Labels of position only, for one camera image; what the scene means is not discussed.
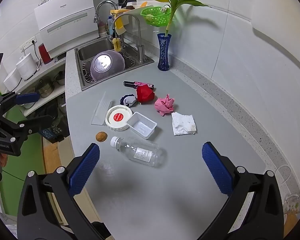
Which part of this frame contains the brown bottle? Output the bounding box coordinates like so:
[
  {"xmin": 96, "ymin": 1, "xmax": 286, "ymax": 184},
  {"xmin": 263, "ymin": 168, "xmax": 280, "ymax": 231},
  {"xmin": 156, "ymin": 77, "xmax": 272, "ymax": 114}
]
[{"xmin": 98, "ymin": 21, "xmax": 107, "ymax": 37}]

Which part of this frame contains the white round pot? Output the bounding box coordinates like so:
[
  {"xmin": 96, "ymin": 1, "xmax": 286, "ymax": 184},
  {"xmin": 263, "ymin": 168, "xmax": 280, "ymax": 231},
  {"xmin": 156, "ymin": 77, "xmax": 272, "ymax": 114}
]
[{"xmin": 3, "ymin": 68, "xmax": 23, "ymax": 92}]

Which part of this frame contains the blue and white paper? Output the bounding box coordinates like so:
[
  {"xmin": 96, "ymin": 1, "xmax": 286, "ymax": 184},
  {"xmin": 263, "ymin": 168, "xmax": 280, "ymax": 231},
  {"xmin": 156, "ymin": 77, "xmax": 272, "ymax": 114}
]
[{"xmin": 120, "ymin": 94, "xmax": 138, "ymax": 108}]

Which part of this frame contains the white lid with red label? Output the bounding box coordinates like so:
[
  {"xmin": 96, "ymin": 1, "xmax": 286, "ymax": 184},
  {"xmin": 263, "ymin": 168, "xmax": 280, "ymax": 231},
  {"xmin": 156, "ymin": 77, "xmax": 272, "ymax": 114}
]
[{"xmin": 105, "ymin": 105, "xmax": 133, "ymax": 132}]

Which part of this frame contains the white rice cooker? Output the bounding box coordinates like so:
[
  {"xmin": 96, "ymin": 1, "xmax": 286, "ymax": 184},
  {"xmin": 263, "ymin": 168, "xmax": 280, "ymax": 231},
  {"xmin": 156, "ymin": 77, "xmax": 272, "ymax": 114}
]
[{"xmin": 16, "ymin": 53, "xmax": 38, "ymax": 80}]

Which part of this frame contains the steel sink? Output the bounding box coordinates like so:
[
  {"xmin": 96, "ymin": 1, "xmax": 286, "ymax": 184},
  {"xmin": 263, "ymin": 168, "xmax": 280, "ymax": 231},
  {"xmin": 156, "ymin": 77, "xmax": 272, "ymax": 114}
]
[{"xmin": 74, "ymin": 37, "xmax": 155, "ymax": 92}]

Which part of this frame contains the black tube with pink label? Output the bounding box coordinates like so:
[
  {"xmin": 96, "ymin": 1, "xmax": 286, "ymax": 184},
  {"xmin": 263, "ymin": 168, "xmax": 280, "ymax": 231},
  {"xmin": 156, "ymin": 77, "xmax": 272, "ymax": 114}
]
[{"xmin": 123, "ymin": 81, "xmax": 155, "ymax": 89}]

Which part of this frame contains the purple bowl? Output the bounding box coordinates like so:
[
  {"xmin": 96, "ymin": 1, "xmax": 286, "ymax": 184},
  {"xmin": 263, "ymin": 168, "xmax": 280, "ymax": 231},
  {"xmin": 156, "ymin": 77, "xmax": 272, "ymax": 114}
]
[{"xmin": 90, "ymin": 50, "xmax": 125, "ymax": 82}]

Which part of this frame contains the red crumpled paper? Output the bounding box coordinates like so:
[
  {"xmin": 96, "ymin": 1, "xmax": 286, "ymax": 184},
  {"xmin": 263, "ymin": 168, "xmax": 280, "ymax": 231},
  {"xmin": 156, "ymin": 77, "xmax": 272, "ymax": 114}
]
[{"xmin": 136, "ymin": 85, "xmax": 156, "ymax": 104}]

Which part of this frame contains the pale bowl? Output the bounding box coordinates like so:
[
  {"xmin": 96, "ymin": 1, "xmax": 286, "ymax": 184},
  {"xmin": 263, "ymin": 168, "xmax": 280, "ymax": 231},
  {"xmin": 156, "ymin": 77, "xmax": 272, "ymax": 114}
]
[{"xmin": 22, "ymin": 100, "xmax": 39, "ymax": 109}]

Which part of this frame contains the pink paper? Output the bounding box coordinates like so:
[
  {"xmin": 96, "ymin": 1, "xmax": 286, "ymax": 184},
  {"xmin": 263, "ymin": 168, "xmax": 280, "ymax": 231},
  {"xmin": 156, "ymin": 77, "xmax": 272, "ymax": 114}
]
[{"xmin": 154, "ymin": 94, "xmax": 176, "ymax": 117}]

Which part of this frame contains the slim chrome faucet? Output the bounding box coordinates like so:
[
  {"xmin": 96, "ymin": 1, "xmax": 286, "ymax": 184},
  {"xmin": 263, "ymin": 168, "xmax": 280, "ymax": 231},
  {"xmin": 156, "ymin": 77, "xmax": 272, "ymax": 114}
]
[{"xmin": 112, "ymin": 13, "xmax": 147, "ymax": 63}]

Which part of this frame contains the clear flat plastic tray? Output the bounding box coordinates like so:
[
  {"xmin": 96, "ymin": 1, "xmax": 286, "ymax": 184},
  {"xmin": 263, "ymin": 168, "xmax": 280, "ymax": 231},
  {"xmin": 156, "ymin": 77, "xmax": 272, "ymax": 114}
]
[{"xmin": 91, "ymin": 91, "xmax": 114, "ymax": 125}]

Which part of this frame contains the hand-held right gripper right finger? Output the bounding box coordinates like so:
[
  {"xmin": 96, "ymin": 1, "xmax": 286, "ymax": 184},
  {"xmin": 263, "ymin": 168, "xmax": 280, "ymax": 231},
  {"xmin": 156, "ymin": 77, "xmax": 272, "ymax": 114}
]
[{"xmin": 197, "ymin": 141, "xmax": 284, "ymax": 240}]

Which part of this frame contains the blue glass vase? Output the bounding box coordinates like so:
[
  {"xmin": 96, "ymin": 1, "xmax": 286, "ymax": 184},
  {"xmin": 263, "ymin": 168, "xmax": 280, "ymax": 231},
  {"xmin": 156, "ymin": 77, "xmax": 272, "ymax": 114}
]
[{"xmin": 157, "ymin": 33, "xmax": 172, "ymax": 71}]

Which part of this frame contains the clear glass object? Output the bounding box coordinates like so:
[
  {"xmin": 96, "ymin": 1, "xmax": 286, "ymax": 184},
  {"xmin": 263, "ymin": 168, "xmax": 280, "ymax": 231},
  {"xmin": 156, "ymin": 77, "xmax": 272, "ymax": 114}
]
[{"xmin": 284, "ymin": 191, "xmax": 300, "ymax": 215}]

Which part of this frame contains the blue dish soap bottle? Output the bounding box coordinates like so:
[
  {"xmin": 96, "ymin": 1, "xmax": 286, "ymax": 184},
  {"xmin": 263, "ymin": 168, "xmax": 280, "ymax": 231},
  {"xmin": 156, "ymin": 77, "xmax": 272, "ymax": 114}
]
[{"xmin": 107, "ymin": 16, "xmax": 115, "ymax": 36}]

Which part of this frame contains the white countertop dishwasher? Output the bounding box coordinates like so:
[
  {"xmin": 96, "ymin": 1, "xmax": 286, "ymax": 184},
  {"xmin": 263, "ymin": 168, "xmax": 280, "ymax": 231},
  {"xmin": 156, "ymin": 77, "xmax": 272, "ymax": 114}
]
[{"xmin": 34, "ymin": 0, "xmax": 100, "ymax": 58}]

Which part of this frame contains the wire sink rack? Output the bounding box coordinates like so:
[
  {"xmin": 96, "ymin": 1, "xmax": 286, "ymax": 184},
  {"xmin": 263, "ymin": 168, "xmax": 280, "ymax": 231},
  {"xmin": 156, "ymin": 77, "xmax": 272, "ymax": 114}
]
[{"xmin": 82, "ymin": 52, "xmax": 137, "ymax": 83}]

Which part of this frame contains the crumpled white tissue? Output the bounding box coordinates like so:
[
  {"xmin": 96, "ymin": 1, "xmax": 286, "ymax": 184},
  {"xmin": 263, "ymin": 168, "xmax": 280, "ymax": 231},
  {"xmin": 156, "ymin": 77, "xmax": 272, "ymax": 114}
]
[{"xmin": 171, "ymin": 112, "xmax": 197, "ymax": 136}]

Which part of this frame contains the yellow sink rack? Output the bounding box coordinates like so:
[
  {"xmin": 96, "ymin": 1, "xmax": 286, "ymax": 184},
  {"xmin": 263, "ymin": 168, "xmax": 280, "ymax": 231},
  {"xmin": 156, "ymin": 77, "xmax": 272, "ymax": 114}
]
[{"xmin": 110, "ymin": 3, "xmax": 148, "ymax": 34}]

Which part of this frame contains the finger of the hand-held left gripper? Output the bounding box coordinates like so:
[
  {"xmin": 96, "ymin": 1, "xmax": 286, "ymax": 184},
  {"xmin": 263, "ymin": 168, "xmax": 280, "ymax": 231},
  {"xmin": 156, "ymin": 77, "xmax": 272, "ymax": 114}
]
[
  {"xmin": 0, "ymin": 115, "xmax": 53, "ymax": 137},
  {"xmin": 0, "ymin": 92, "xmax": 40, "ymax": 115}
]

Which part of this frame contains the green kitchen cabinet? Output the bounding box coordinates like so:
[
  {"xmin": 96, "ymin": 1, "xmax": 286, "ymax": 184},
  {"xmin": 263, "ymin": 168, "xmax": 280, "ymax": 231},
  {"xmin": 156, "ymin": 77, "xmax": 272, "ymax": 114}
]
[{"xmin": 0, "ymin": 109, "xmax": 44, "ymax": 217}]

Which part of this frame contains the brown floor mat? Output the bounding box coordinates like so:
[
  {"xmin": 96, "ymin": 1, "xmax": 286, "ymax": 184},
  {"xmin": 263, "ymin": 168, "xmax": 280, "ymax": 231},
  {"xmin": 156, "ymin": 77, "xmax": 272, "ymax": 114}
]
[{"xmin": 43, "ymin": 140, "xmax": 74, "ymax": 175}]

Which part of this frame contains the steel pot with lid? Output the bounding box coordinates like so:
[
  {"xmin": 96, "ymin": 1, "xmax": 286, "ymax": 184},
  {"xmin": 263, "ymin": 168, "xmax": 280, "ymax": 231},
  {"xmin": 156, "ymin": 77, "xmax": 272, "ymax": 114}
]
[{"xmin": 54, "ymin": 70, "xmax": 65, "ymax": 85}]

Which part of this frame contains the person's left hand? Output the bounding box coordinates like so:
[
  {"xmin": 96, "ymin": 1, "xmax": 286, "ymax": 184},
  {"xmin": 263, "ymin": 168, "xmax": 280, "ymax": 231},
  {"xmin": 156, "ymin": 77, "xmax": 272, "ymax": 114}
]
[{"xmin": 0, "ymin": 152, "xmax": 8, "ymax": 172}]

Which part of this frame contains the green plastic basket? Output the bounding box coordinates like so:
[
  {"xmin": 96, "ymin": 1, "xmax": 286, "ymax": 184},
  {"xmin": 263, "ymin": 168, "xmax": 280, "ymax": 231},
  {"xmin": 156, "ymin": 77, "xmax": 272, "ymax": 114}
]
[{"xmin": 140, "ymin": 6, "xmax": 172, "ymax": 27}]

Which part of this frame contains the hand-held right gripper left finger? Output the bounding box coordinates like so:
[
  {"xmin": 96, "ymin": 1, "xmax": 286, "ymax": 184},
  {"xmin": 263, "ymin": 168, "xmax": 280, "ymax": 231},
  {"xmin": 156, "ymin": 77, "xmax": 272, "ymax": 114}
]
[{"xmin": 17, "ymin": 142, "xmax": 108, "ymax": 240}]

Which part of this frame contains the green bamboo plant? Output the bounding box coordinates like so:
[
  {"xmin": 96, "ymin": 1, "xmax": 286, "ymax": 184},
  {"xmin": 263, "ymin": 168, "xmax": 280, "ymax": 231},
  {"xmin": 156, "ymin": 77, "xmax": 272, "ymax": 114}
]
[{"xmin": 139, "ymin": 0, "xmax": 212, "ymax": 38}]

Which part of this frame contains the white plastic tray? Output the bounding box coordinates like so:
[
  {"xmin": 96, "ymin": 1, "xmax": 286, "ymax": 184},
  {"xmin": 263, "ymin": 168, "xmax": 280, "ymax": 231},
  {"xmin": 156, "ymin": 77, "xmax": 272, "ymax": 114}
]
[{"xmin": 126, "ymin": 112, "xmax": 157, "ymax": 140}]

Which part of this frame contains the clear plastic bottle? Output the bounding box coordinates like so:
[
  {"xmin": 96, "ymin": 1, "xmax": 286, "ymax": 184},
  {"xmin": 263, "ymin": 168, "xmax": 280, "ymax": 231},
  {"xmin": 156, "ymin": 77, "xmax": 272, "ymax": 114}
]
[{"xmin": 110, "ymin": 136, "xmax": 165, "ymax": 167}]

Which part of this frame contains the black trash bin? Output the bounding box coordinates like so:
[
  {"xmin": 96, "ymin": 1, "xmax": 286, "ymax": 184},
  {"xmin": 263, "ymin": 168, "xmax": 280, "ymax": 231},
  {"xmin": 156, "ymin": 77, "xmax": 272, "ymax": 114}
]
[{"xmin": 39, "ymin": 99, "xmax": 70, "ymax": 143}]

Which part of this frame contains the red container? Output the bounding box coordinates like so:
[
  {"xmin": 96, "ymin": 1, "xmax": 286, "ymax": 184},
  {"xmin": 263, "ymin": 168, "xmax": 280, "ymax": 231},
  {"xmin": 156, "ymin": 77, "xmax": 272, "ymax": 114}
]
[{"xmin": 38, "ymin": 43, "xmax": 53, "ymax": 65}]

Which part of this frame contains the white wall socket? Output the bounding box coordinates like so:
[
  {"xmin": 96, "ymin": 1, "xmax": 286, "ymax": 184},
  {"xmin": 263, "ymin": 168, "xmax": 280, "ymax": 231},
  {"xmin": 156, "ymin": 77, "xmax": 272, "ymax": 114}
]
[{"xmin": 20, "ymin": 36, "xmax": 37, "ymax": 52}]

